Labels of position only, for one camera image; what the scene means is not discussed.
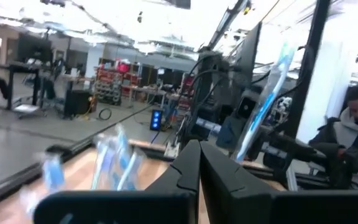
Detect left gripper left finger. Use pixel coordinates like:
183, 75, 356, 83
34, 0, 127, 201
33, 139, 202, 224

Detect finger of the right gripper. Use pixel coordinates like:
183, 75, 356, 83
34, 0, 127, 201
266, 130, 326, 162

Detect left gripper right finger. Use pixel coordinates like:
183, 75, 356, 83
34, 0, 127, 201
200, 141, 358, 224

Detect white building column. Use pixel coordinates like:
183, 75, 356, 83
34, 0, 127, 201
295, 40, 354, 144

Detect black tower lit fans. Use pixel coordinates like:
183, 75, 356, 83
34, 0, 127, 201
149, 108, 164, 132

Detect grey metal workbench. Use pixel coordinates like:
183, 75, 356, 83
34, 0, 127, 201
121, 83, 186, 108

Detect black computer tower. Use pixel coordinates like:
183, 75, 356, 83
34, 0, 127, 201
63, 89, 98, 118

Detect red parts bin rack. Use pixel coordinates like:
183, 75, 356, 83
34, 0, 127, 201
94, 59, 143, 106

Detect black coiled floor cable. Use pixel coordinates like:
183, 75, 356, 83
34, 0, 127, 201
98, 107, 112, 121

